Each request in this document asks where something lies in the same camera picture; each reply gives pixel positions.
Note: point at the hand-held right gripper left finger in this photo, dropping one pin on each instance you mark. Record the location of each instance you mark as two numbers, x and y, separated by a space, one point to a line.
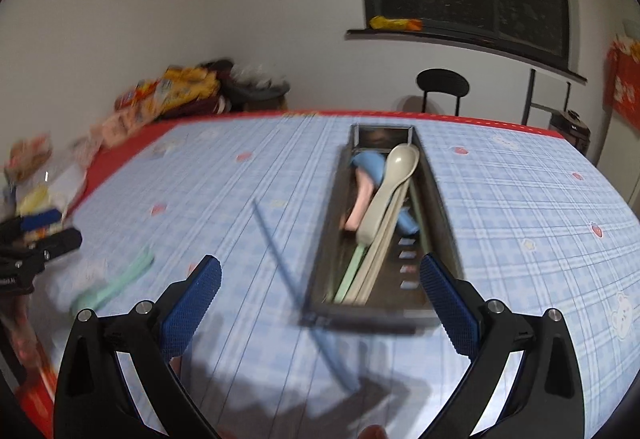
195 309

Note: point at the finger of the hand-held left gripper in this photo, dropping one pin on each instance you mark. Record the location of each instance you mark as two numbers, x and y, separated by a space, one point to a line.
60 243
35 221

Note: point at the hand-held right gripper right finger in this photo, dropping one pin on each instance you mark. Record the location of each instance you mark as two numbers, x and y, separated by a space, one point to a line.
447 309

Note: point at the green spoon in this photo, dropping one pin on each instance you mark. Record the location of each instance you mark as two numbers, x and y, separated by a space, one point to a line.
120 281

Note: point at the metal utensil box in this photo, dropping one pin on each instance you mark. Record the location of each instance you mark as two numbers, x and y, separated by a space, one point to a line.
360 314

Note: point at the blue chopstick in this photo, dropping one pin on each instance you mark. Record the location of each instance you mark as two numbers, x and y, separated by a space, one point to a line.
280 264

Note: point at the green chopstick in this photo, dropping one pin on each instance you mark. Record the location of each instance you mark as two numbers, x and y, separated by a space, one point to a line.
346 276

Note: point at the pink spoon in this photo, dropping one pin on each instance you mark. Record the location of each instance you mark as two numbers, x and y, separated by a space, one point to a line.
357 209

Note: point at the white spoon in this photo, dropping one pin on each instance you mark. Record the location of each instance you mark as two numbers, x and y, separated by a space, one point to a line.
400 164

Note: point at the blue spoon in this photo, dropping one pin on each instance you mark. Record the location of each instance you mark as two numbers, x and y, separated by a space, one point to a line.
367 164

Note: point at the person's right hand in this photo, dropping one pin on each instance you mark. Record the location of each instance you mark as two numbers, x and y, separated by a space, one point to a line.
375 433

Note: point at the crinkled snack packet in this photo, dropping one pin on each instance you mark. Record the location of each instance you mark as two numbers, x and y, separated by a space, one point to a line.
27 156

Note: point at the red table cover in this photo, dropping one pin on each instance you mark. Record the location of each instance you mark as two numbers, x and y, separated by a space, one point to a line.
107 156

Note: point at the blue plaid tablecloth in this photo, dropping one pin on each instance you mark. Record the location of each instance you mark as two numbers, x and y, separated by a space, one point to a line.
500 219

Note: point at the pink tissue pack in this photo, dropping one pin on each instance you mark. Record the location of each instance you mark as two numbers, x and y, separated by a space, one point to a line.
125 124

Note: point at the red snack bag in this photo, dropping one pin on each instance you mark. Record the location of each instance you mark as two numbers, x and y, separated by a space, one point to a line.
137 95

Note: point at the dark red cloth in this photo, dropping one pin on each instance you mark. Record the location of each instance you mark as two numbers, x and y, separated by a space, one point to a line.
205 108

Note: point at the black rice cooker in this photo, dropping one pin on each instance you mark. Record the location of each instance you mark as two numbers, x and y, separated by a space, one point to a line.
570 129

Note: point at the black round chair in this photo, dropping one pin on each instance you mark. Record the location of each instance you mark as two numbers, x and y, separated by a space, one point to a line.
442 81

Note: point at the black metal stand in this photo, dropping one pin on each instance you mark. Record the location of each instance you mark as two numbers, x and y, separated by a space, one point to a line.
531 94

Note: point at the dark window sill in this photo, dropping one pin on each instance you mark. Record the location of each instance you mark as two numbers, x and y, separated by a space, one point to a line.
475 46

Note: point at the red printed bag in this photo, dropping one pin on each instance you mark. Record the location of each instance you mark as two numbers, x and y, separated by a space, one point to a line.
622 84

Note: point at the yellow packet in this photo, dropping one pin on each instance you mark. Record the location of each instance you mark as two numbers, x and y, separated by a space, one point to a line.
395 23

